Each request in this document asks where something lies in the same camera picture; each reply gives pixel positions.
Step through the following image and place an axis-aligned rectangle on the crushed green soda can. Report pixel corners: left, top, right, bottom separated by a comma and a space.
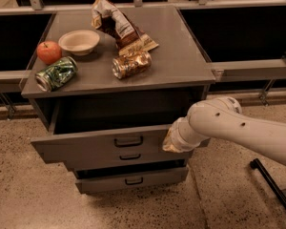
35, 56, 77, 92

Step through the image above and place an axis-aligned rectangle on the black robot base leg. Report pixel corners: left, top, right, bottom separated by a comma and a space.
250, 158, 286, 210

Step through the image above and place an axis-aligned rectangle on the grey top drawer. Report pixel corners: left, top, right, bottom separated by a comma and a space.
31, 97, 194, 164

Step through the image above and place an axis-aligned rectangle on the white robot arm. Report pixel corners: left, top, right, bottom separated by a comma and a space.
162, 96, 286, 166

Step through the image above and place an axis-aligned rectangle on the red apple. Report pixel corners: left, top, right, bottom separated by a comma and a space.
37, 41, 62, 65

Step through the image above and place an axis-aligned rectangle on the grey middle drawer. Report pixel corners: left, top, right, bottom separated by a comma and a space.
64, 152, 193, 171

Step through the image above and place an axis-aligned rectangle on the grey metal drawer cabinet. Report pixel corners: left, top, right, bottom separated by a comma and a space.
22, 7, 215, 181

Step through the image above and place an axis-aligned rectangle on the crushed gold soda can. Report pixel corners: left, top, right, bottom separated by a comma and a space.
112, 51, 152, 79

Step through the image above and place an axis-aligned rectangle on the beige paper bowl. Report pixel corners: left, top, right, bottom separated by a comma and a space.
58, 30, 100, 56

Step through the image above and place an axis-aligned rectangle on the grey drawer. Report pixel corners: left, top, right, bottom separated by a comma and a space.
31, 97, 194, 164
75, 166, 188, 194
64, 152, 193, 171

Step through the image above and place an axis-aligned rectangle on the crumpled chip bag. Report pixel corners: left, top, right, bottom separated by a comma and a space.
92, 0, 158, 55

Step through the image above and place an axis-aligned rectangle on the grey bottom drawer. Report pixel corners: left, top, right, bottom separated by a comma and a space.
75, 166, 188, 194

